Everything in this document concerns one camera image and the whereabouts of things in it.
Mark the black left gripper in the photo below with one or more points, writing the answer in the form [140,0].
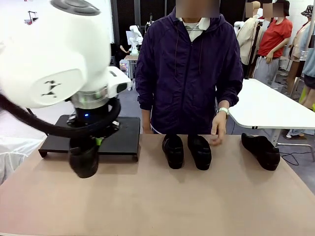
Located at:
[83,118]

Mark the black leather loafer shoe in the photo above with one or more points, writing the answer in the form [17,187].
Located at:
[83,162]
[200,152]
[263,152]
[173,152]

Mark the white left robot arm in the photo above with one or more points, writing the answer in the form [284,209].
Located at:
[61,49]

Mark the small white background robot arm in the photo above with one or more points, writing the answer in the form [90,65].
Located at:
[135,34]

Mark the person's right forearm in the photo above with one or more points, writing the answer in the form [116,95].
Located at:
[146,116]

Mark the black shoe stand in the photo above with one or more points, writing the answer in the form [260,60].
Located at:
[123,137]

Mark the person's right hand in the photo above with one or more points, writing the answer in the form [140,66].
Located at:
[147,129]

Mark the person's left hand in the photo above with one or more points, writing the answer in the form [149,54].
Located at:
[219,127]

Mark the computer case with coloured lights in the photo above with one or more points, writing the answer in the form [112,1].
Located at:
[124,67]

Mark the white plastic cover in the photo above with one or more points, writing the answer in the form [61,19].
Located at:
[14,152]

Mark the small wooden robot table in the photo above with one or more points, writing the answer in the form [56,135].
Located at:
[130,57]

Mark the person in purple jacket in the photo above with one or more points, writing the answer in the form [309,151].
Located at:
[184,73]

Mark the white green wristwatch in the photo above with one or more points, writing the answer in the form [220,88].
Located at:
[222,111]

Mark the white table with metal legs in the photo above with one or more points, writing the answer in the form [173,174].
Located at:
[265,105]

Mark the mannequin in beige jacket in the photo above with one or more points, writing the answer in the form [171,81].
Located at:
[248,37]

